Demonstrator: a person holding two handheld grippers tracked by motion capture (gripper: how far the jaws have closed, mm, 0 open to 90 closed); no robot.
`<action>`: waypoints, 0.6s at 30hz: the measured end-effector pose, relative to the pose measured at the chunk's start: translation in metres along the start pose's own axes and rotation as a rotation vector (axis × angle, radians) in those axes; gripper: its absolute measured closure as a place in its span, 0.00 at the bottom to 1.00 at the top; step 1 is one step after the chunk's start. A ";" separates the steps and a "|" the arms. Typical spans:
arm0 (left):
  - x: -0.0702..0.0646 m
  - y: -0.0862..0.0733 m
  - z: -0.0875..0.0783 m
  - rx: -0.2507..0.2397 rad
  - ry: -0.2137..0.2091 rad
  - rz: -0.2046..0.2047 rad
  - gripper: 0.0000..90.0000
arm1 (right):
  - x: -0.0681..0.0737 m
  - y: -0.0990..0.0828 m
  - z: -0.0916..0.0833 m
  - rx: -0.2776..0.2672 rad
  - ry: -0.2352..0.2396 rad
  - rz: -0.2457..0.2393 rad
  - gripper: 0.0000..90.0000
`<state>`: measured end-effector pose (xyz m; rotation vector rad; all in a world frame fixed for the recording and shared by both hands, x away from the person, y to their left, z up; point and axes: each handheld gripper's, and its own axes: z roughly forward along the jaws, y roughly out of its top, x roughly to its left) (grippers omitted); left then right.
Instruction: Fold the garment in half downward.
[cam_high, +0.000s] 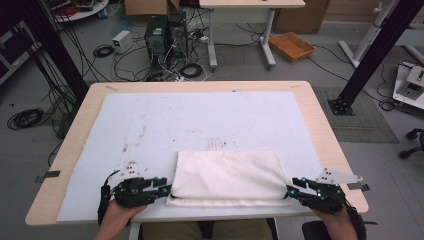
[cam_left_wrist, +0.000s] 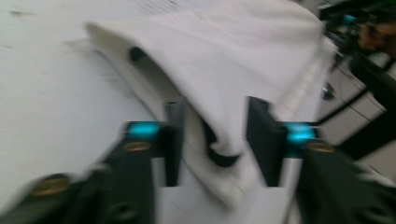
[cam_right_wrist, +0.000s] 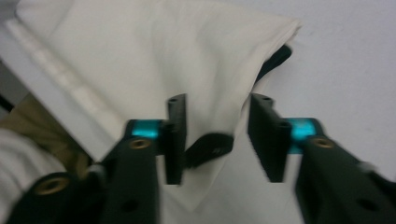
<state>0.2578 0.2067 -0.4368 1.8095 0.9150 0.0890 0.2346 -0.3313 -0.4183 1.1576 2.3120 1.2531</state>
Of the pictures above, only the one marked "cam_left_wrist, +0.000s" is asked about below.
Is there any white foam mat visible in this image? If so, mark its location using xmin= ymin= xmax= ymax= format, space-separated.
xmin=0 ymin=0 xmax=312 ymax=224

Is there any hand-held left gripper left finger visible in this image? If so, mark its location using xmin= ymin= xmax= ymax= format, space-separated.
xmin=102 ymin=97 xmax=188 ymax=224

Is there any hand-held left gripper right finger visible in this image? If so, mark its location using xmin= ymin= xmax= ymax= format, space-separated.
xmin=245 ymin=95 xmax=362 ymax=224

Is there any white tank top black trim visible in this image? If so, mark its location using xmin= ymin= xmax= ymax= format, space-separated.
xmin=66 ymin=0 xmax=339 ymax=213

